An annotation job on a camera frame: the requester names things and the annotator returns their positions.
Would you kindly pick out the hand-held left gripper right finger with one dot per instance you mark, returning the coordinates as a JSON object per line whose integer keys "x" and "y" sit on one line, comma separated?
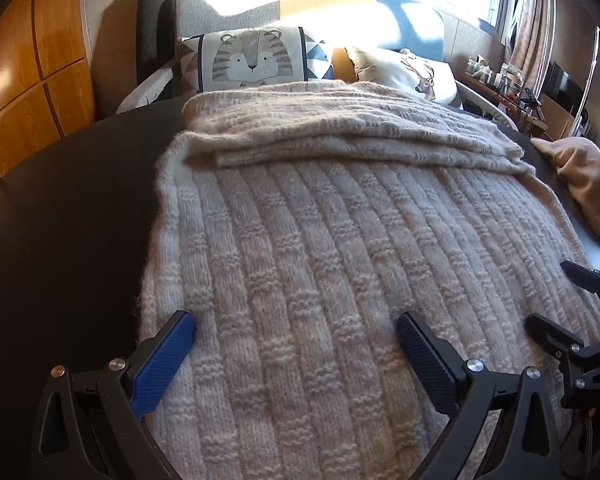
{"x": 427, "y": 360}

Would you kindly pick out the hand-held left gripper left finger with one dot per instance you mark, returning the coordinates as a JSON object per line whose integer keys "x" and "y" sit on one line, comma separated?
{"x": 160, "y": 360}

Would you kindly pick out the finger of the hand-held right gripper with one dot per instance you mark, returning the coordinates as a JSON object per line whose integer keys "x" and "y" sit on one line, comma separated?
{"x": 587, "y": 280}
{"x": 550, "y": 332}

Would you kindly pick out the cream knit sweater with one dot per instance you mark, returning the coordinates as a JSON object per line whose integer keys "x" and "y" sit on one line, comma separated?
{"x": 340, "y": 260}

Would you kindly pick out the metal clothes rack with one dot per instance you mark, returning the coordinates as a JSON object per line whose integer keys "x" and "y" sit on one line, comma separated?
{"x": 591, "y": 80}

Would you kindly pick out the tan knit garment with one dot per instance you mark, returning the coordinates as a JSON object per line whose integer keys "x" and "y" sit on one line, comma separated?
{"x": 590, "y": 185}

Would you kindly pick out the cluttered wooden desk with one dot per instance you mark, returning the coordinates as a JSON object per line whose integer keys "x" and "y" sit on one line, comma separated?
{"x": 555, "y": 120}

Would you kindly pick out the black monitor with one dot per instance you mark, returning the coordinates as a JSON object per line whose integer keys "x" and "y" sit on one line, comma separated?
{"x": 566, "y": 87}

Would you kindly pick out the white chair armrest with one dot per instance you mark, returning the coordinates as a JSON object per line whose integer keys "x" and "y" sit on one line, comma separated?
{"x": 485, "y": 105}

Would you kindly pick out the beige curtain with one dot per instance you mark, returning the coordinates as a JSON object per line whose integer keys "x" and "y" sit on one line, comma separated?
{"x": 527, "y": 25}

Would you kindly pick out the deer print pillow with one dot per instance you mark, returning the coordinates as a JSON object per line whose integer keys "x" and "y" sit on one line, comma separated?
{"x": 410, "y": 72}

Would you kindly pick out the yellow pillow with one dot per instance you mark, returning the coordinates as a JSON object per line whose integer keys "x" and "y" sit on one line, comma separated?
{"x": 342, "y": 67}

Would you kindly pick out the wooden cabinet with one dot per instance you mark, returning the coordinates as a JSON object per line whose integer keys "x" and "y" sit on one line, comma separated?
{"x": 25, "y": 85}

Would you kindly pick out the grey blue yellow sofa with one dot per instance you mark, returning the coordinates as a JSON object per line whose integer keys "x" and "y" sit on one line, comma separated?
{"x": 410, "y": 20}

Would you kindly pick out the tiger print pillow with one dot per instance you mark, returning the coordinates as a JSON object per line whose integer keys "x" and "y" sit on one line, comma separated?
{"x": 252, "y": 57}

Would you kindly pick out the black padded cushion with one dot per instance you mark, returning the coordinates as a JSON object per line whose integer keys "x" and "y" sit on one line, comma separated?
{"x": 152, "y": 25}

